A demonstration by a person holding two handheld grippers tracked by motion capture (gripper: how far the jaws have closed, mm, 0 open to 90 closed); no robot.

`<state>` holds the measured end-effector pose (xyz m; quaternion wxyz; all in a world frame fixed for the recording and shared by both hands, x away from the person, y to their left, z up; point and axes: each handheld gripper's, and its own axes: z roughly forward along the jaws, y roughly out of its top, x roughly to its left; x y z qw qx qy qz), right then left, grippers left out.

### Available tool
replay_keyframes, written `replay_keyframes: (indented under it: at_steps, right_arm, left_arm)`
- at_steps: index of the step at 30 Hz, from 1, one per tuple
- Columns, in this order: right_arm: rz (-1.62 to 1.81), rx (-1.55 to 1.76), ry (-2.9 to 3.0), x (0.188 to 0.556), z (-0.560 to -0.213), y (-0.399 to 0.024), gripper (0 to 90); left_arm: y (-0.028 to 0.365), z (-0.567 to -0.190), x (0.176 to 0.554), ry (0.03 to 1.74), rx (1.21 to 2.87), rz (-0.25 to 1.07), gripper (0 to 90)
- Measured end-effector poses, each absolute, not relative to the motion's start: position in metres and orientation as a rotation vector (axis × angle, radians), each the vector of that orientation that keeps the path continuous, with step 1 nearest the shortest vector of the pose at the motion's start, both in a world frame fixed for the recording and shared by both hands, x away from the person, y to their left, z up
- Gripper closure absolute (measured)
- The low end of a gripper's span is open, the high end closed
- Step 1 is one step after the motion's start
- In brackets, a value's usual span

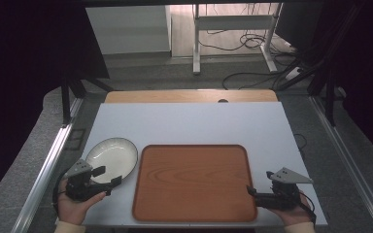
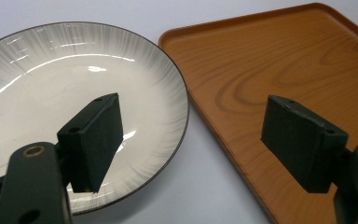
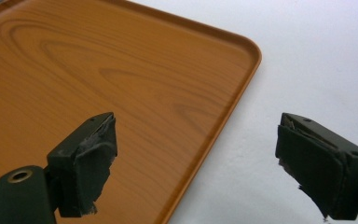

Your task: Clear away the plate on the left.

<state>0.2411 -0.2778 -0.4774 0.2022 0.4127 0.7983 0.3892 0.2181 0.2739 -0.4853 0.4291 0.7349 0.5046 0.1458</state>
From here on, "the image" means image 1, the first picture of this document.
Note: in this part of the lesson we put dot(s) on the white plate with dark rim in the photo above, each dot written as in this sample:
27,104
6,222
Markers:
115,155

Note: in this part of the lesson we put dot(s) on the white cabinet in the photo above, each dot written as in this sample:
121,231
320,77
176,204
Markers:
129,29

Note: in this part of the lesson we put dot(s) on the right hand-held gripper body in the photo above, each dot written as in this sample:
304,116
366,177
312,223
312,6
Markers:
280,199

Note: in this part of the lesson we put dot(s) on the white power strip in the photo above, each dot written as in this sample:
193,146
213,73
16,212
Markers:
293,73

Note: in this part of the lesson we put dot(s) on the black frame leg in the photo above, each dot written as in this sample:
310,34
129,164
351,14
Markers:
65,103
330,103

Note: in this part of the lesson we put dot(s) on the black curtain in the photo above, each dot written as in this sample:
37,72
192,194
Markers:
19,81
369,64

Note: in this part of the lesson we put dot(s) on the aluminium rail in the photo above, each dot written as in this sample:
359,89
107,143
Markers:
349,161
45,174

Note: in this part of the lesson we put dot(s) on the brown wooden tray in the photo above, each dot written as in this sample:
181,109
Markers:
194,184

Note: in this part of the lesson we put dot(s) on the person's left hand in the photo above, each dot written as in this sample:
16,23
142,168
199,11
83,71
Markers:
73,210

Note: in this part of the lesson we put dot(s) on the person's right hand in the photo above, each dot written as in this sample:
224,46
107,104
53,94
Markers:
294,215

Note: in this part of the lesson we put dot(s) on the white metal stand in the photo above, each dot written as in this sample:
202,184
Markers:
233,22

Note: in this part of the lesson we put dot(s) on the wooden table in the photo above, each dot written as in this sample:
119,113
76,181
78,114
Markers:
175,96

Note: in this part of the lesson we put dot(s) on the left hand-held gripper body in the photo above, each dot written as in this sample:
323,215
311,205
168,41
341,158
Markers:
81,189

